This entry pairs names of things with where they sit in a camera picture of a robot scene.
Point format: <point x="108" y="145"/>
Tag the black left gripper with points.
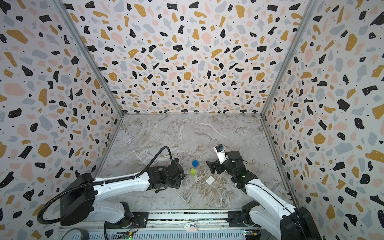
<point x="179" y="179"/>

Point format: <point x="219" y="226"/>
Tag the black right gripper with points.
<point x="219" y="167"/>

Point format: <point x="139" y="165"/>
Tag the white battery cover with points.
<point x="210" y="180"/>

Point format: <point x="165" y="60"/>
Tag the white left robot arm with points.
<point x="87" y="197"/>

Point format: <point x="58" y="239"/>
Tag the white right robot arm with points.
<point x="267" y="210"/>

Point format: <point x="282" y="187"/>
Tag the blue cube block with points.
<point x="195" y="163"/>

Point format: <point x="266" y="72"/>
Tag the green cube block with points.
<point x="193" y="172"/>

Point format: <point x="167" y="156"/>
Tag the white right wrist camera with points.
<point x="221" y="153"/>

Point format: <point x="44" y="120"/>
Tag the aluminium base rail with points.
<point x="180" y="225"/>

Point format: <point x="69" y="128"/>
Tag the aluminium corner post right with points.
<point x="291" y="51"/>

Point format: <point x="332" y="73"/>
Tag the aluminium corner post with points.
<point x="65" y="16"/>
<point x="291" y="51"/>

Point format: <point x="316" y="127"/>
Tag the aluminium corner post left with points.
<point x="65" y="16"/>

